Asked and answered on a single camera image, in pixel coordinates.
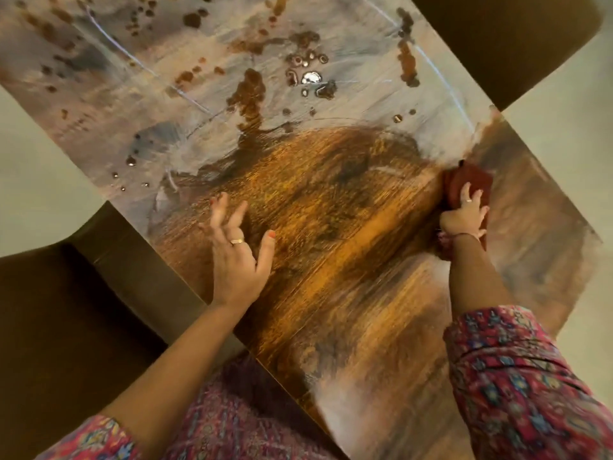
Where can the rust red cleaning cloth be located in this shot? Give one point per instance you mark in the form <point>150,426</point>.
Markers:
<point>471,176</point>

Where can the person's left hand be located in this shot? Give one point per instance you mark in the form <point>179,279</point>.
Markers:
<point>235,270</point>

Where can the person's right hand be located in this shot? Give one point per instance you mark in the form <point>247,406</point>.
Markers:
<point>462,220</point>

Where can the person's right fingers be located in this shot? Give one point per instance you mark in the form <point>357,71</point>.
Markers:
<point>469,198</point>

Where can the person's left thumb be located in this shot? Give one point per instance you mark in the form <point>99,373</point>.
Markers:
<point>266,251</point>

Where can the person's left forearm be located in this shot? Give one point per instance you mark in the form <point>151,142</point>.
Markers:
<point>182,368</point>

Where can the brown upholstered chair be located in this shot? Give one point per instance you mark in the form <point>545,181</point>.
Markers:
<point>498,38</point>
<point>62,340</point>

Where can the person's right forearm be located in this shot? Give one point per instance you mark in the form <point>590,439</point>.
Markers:
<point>471,277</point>

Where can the pink patterned dress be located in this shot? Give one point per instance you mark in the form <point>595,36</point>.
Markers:
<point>527,388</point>

